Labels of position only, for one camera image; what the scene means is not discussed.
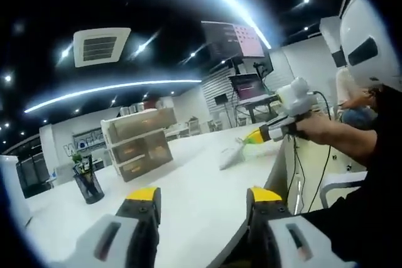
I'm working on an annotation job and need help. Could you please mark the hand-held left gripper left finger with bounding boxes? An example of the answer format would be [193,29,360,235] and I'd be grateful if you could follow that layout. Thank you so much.
[64,186,163,268]

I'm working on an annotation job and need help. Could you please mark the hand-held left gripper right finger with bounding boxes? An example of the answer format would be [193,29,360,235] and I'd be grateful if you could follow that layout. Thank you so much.
[246,187,357,268]

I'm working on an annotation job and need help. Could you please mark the white desk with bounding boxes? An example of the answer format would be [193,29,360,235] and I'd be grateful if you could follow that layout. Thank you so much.
[0,120,288,268]

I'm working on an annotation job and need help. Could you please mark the person's right hand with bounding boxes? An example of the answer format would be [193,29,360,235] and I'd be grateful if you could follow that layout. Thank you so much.
[295,113,324,145]

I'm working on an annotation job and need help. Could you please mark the laptop stand table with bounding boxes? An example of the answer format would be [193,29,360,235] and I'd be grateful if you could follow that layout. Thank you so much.
[234,95,285,126]

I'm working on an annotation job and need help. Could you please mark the monitor on stand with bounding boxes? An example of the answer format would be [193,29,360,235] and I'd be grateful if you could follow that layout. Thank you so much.
[227,72,268,104]

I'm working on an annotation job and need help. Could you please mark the black mesh pen holder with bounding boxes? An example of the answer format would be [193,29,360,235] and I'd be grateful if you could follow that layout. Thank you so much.
[72,167,106,205]

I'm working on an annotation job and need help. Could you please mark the white cabinet with brown drawers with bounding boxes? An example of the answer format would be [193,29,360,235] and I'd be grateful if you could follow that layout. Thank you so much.
[100,107,177,183]

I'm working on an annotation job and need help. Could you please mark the white office chair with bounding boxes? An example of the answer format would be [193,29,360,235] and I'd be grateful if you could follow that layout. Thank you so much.
[319,170,367,209]

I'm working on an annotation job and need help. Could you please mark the hanging display screen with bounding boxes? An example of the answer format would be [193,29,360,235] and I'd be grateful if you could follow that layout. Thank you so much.
[200,20,273,61]

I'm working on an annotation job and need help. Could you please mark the curved ceiling light strip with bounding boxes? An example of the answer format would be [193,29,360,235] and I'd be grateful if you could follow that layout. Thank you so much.
[24,78,202,114]

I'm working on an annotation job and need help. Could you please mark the ceiling air conditioner vent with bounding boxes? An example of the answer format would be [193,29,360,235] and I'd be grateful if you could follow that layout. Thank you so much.
[72,27,132,68]

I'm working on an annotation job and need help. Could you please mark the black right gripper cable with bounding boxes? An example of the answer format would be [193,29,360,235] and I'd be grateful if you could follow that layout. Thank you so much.
[286,90,333,215]

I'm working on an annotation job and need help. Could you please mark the wall sign letters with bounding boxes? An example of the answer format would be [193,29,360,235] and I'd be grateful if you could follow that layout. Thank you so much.
[62,139,107,158]

